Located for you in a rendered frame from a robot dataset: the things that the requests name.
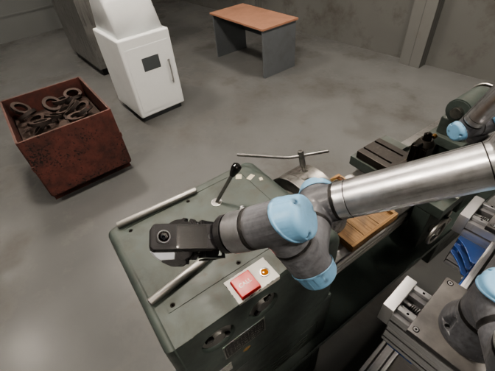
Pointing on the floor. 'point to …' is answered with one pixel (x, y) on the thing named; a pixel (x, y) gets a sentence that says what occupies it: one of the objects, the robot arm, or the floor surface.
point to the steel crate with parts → (66, 135)
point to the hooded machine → (138, 56)
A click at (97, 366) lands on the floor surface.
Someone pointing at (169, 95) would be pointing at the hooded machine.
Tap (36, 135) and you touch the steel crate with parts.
